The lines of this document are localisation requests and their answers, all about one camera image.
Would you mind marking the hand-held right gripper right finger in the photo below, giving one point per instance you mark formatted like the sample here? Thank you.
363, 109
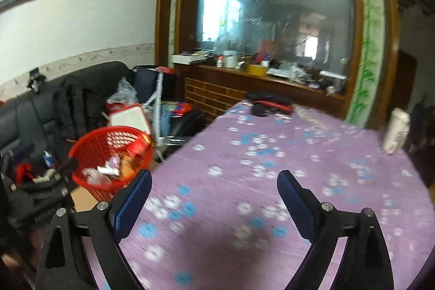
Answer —
297, 205

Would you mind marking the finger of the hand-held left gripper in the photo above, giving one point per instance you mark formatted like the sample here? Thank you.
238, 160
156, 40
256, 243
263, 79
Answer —
44, 188
66, 166

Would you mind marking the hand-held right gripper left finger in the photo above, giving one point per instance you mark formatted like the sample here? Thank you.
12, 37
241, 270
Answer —
131, 205

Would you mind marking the clear plastic bag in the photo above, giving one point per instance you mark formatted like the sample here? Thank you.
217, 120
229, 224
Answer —
93, 176
122, 93

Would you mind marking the red plastic basket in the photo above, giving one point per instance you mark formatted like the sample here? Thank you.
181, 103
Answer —
98, 140

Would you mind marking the brown cardboard box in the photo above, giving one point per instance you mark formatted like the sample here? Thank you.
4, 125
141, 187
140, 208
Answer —
88, 200

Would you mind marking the black backpack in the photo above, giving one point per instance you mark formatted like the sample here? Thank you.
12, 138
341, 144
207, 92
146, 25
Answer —
78, 106

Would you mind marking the black sofa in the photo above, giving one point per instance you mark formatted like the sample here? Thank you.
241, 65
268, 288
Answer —
20, 120

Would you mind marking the white box with red rim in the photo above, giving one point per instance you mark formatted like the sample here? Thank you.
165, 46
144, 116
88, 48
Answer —
127, 120

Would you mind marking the purple floral tablecloth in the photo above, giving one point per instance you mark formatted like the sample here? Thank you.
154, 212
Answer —
221, 235

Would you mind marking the small black device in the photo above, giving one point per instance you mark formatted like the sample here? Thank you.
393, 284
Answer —
35, 79

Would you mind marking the crumpled clear plastic bag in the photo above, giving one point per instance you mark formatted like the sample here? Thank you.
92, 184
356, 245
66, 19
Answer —
122, 93

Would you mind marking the small black case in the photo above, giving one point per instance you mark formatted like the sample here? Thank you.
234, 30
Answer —
259, 110

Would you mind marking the white metal stand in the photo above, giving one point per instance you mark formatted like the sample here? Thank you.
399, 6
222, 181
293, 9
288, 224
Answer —
159, 106

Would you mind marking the colourful bag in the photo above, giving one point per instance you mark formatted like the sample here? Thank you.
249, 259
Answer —
176, 111

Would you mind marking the black red pouch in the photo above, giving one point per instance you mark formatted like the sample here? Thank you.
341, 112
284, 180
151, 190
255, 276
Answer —
272, 99

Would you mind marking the dark blue bag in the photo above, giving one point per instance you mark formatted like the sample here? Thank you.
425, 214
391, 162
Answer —
149, 79

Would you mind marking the white printed tumbler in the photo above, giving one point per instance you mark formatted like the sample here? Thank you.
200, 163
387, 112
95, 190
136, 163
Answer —
396, 130

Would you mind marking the wooden cabinet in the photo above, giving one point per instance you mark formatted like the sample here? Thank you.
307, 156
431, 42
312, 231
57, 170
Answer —
221, 89

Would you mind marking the yellow box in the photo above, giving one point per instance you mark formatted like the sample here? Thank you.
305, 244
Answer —
256, 70

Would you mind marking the white jar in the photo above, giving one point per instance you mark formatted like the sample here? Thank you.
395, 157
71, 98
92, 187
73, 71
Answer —
229, 59

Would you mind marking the bamboo painted pillar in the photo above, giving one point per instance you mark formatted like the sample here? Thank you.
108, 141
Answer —
368, 38

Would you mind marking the large wall mirror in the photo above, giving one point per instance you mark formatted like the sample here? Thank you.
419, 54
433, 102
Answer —
272, 4

